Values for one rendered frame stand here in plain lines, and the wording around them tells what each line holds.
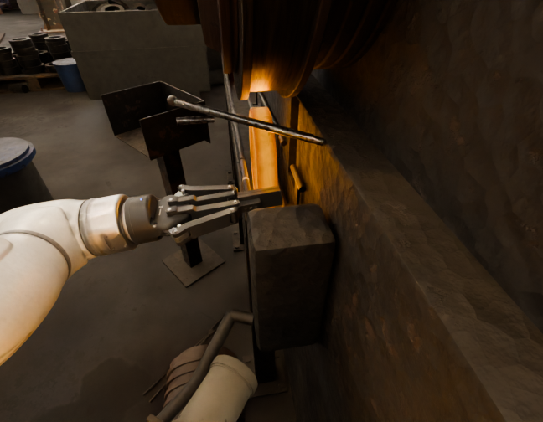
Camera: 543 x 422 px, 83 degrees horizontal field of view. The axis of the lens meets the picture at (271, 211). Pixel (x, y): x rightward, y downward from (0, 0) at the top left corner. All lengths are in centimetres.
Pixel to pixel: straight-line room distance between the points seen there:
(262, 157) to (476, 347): 37
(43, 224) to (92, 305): 95
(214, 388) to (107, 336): 97
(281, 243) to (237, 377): 15
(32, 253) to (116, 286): 101
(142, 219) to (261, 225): 20
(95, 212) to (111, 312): 90
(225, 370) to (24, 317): 22
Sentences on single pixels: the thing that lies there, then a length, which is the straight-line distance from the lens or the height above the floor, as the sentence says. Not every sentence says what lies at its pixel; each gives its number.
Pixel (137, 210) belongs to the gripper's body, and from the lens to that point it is 49.
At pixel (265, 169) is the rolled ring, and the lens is 49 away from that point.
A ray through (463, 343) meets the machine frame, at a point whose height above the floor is 87.
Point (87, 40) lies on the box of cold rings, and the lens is 302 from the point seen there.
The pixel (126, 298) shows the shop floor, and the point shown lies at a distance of 140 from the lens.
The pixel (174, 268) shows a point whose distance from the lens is 142.
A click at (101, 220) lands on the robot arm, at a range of 50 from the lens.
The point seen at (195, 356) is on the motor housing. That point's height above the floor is 53.
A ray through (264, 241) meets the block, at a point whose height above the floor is 80.
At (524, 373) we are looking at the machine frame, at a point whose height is 87.
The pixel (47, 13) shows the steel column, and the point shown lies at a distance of 763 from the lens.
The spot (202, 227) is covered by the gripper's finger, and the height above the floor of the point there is 74.
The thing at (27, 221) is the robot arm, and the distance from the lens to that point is 52.
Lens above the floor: 105
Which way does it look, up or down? 39 degrees down
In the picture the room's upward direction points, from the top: straight up
